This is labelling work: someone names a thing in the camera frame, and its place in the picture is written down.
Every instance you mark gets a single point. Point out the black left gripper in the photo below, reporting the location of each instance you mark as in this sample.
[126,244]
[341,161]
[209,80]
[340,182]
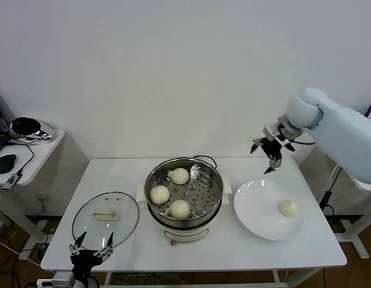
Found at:
[84,259]

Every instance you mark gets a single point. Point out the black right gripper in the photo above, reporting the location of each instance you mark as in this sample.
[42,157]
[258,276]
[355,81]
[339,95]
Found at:
[273,148]

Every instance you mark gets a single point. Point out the glass pot lid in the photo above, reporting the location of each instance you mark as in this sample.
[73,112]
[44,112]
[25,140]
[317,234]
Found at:
[116,222]

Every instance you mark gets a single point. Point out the white steamed baozi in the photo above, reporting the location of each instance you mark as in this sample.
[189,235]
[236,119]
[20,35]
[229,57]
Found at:
[179,209]
[159,195]
[289,208]
[180,176]

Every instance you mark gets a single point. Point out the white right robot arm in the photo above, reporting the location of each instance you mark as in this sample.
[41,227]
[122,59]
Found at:
[347,132]

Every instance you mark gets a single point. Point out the stainless steel steamer basket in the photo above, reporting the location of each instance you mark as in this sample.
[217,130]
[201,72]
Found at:
[203,192]

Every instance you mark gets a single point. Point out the white round plate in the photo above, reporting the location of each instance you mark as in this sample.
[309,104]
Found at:
[257,210]

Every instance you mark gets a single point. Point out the white side table with mouse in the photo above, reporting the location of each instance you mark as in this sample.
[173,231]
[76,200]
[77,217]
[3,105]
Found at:
[44,156]

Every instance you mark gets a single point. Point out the grey usb hub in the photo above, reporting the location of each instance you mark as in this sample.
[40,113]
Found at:
[12,181]

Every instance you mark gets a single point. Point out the black computer mouse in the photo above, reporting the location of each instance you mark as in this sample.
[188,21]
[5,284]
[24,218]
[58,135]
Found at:
[5,163]

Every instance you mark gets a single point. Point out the shiny chrome headset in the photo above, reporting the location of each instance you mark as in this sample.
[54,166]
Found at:
[38,132]

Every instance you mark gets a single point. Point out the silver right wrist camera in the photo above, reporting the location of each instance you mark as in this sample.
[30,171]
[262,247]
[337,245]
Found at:
[273,130]

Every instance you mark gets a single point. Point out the white table leg frame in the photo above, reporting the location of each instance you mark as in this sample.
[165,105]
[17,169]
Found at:
[108,279]

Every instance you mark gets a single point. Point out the white wall socket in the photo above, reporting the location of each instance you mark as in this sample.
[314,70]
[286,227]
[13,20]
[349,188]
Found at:
[42,198]

